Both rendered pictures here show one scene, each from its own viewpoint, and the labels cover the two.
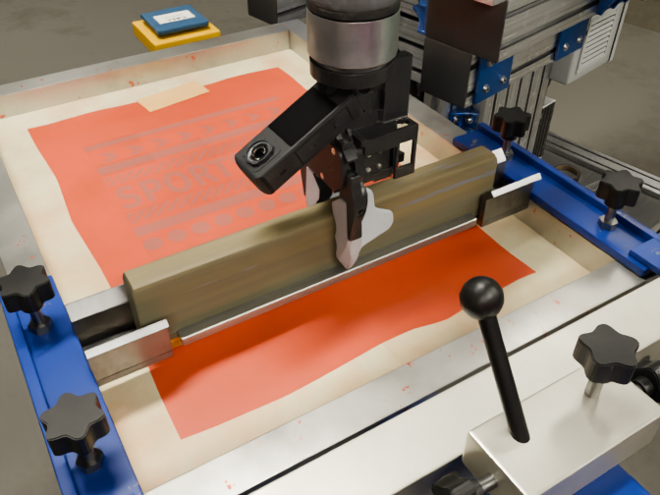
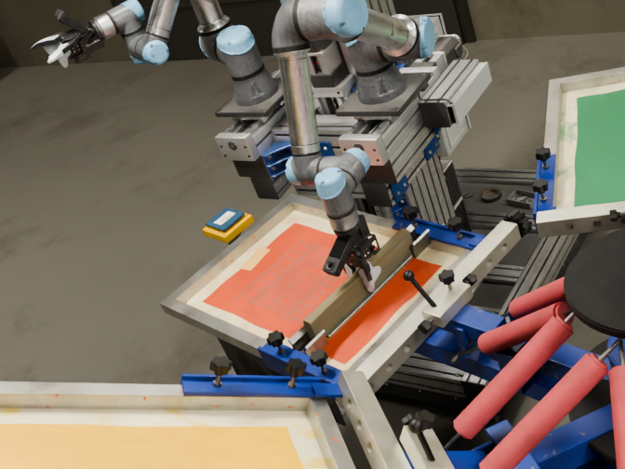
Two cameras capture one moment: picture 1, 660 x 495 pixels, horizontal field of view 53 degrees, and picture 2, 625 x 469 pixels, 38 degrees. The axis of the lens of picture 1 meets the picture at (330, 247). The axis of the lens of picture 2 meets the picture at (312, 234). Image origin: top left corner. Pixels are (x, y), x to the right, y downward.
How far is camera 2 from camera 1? 1.72 m
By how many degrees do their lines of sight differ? 8
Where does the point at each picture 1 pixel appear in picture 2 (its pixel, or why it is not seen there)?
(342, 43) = (343, 223)
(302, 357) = (370, 328)
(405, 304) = (398, 297)
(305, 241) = (354, 288)
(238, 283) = (339, 311)
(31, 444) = not seen: outside the picture
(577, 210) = (447, 236)
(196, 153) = (285, 279)
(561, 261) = (450, 258)
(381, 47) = (354, 220)
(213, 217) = (310, 300)
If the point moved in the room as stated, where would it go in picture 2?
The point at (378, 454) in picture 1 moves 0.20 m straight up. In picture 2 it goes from (403, 329) to (379, 265)
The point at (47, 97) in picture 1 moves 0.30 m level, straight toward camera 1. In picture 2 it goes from (201, 284) to (255, 317)
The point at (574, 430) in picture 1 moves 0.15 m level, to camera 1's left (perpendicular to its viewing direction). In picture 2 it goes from (447, 299) to (389, 324)
